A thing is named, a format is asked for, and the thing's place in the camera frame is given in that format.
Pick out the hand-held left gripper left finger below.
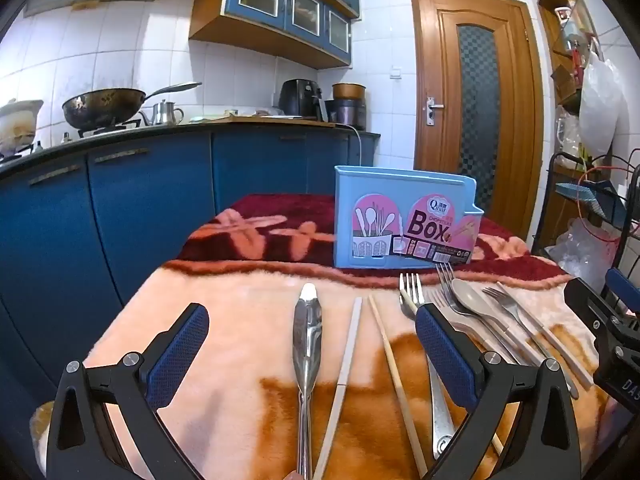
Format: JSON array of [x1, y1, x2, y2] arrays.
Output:
[[46, 302, 211, 480]]

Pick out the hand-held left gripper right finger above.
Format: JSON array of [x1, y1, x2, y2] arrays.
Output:
[[415, 302, 598, 480]]

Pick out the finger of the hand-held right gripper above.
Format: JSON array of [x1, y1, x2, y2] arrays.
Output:
[[606, 267, 640, 313], [564, 277, 626, 348]]

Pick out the silver metal tongs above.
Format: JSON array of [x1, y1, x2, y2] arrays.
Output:
[[292, 282, 323, 480]]

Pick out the blue plastic utensil box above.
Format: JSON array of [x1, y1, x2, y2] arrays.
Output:
[[333, 165, 485, 271]]

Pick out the clear plastic bag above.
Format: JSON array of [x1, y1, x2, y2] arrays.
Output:
[[546, 217, 622, 282]]

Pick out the red and peach plush blanket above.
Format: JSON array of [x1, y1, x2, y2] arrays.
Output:
[[30, 194, 631, 480]]

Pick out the silver fork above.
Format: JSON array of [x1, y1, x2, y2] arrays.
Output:
[[398, 272, 457, 461], [481, 286, 580, 400]]

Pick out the light blue flat board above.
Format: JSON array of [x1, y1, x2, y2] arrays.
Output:
[[554, 180, 629, 222]]

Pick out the black metal cart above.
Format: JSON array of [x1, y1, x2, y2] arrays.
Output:
[[531, 151, 640, 291]]

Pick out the blue kitchen counter cabinets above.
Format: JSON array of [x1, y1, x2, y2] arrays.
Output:
[[0, 122, 381, 411]]

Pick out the white hanging plastic bag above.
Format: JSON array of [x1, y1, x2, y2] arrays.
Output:
[[578, 51, 629, 159]]

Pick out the gas stove grate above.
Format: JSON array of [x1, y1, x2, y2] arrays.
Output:
[[77, 120, 144, 139]]

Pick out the small metal kettle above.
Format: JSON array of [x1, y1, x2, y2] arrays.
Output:
[[139, 101, 185, 127]]

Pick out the wooden countertop board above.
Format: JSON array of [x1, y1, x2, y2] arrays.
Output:
[[227, 115, 337, 127]]

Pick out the black wok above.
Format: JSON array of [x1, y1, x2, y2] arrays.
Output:
[[62, 82, 203, 131]]

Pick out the dark rice cooker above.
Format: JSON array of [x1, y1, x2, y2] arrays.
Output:
[[324, 98, 368, 129]]

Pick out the white pot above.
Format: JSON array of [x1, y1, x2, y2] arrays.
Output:
[[0, 99, 45, 157]]

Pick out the brown bowl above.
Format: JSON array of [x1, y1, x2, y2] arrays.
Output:
[[331, 83, 367, 101]]

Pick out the black air fryer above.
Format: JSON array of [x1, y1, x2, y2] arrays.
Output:
[[278, 79, 324, 117]]

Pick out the wooden door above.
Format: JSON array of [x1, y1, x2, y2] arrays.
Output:
[[410, 0, 545, 247]]

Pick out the beige handled grey spoon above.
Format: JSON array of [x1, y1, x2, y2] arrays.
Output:
[[451, 278, 546, 367]]

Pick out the beige handled fork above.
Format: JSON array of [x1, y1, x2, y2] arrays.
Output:
[[435, 262, 531, 366]]

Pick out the white power cable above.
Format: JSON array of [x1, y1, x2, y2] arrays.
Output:
[[344, 122, 364, 167]]

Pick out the blue wall cabinet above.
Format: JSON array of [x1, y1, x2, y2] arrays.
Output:
[[188, 0, 361, 70]]

